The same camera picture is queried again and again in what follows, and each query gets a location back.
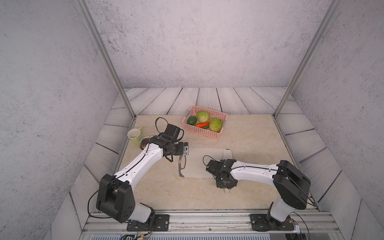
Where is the left metal frame post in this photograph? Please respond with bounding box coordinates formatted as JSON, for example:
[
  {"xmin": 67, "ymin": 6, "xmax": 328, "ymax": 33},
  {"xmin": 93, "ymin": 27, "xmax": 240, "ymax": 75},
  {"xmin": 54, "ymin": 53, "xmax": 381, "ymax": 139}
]
[{"xmin": 76, "ymin": 0, "xmax": 136, "ymax": 119}]

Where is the metal frame post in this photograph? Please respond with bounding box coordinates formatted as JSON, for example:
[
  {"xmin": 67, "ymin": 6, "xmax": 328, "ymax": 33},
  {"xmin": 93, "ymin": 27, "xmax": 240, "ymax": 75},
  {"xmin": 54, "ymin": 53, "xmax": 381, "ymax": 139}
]
[
  {"xmin": 273, "ymin": 0, "xmax": 341, "ymax": 120},
  {"xmin": 76, "ymin": 0, "xmax": 136, "ymax": 119}
]

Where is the right metal frame post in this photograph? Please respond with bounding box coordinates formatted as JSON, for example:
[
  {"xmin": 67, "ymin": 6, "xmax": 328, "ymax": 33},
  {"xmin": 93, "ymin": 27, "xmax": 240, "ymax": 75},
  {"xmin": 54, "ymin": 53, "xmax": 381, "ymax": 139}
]
[{"xmin": 273, "ymin": 0, "xmax": 341, "ymax": 120}]

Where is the orange carrot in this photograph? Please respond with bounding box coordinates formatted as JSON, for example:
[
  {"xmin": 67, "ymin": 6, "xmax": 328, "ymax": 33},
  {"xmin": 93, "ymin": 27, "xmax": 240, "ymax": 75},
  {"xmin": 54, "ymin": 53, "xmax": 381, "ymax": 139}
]
[{"xmin": 195, "ymin": 122, "xmax": 210, "ymax": 129}]

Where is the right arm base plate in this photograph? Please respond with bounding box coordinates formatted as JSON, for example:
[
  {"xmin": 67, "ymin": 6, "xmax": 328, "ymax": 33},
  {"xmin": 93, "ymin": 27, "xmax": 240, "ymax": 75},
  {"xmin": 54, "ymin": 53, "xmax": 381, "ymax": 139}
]
[{"xmin": 250, "ymin": 214, "xmax": 296, "ymax": 232}]

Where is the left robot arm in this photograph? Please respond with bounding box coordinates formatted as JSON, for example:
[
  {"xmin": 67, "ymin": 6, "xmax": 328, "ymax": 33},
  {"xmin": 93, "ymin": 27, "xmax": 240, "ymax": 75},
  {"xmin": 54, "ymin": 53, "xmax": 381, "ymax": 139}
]
[{"xmin": 96, "ymin": 124, "xmax": 188, "ymax": 228}]

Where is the dark bowl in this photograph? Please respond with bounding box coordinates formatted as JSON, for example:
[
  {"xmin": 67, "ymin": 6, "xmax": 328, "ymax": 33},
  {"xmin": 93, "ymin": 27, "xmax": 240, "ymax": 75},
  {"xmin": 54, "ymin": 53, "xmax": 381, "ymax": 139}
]
[{"xmin": 139, "ymin": 136, "xmax": 152, "ymax": 150}]

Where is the aluminium mounting rail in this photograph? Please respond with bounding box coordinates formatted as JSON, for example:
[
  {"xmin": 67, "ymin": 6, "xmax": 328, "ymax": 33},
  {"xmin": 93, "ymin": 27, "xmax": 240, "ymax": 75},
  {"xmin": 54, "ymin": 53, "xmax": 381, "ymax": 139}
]
[{"xmin": 80, "ymin": 210, "xmax": 344, "ymax": 240}]

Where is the right green cabbage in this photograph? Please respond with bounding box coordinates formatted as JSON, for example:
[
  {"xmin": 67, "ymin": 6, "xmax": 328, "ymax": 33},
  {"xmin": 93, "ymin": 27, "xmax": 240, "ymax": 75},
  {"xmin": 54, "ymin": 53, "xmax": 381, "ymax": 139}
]
[{"xmin": 209, "ymin": 118, "xmax": 223, "ymax": 133}]

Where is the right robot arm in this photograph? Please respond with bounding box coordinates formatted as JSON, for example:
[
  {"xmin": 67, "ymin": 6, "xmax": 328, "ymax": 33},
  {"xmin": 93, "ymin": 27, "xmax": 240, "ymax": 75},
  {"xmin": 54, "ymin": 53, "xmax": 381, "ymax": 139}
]
[{"xmin": 206, "ymin": 159, "xmax": 311, "ymax": 223}]

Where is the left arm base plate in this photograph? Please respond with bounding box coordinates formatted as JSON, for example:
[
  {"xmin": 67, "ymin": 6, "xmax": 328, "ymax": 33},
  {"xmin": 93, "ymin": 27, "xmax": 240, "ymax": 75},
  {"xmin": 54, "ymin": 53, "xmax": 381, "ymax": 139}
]
[{"xmin": 127, "ymin": 214, "xmax": 170, "ymax": 232}]

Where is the white cutting board grey rim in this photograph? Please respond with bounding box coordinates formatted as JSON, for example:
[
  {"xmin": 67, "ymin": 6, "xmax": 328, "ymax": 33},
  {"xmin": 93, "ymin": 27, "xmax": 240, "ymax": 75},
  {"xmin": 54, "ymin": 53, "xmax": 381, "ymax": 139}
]
[{"xmin": 179, "ymin": 148, "xmax": 233, "ymax": 179}]

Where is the green avocado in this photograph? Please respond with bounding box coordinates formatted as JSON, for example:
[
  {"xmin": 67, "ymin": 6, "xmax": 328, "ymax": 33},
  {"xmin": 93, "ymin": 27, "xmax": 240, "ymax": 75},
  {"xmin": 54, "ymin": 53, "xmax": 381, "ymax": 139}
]
[{"xmin": 187, "ymin": 116, "xmax": 198, "ymax": 126}]

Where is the light green mug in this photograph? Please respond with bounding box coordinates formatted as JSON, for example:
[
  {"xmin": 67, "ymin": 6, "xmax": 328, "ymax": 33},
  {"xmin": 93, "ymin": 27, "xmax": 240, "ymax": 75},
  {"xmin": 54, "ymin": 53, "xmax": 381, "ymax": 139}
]
[{"xmin": 127, "ymin": 127, "xmax": 143, "ymax": 146}]

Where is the left green cabbage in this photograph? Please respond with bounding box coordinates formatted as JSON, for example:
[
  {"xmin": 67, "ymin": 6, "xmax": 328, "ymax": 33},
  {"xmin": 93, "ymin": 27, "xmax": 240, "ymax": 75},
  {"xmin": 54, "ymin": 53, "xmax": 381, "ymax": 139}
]
[{"xmin": 197, "ymin": 111, "xmax": 211, "ymax": 123}]

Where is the green cabbage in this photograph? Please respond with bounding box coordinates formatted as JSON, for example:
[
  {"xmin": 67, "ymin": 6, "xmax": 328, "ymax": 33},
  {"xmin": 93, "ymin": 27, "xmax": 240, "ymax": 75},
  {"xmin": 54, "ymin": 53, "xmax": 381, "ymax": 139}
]
[
  {"xmin": 197, "ymin": 111, "xmax": 211, "ymax": 123},
  {"xmin": 209, "ymin": 118, "xmax": 223, "ymax": 133}
]

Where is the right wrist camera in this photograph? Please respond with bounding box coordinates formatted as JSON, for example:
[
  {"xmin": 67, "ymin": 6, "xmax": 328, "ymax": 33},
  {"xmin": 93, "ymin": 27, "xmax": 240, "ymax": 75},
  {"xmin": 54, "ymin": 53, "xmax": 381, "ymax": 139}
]
[{"xmin": 206, "ymin": 160, "xmax": 223, "ymax": 175}]

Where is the pink plastic basket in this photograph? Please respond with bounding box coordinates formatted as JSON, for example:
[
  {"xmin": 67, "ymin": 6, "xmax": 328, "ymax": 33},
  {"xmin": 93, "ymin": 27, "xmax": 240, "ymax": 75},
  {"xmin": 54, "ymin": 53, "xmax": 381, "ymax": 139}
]
[{"xmin": 182, "ymin": 106, "xmax": 228, "ymax": 139}]

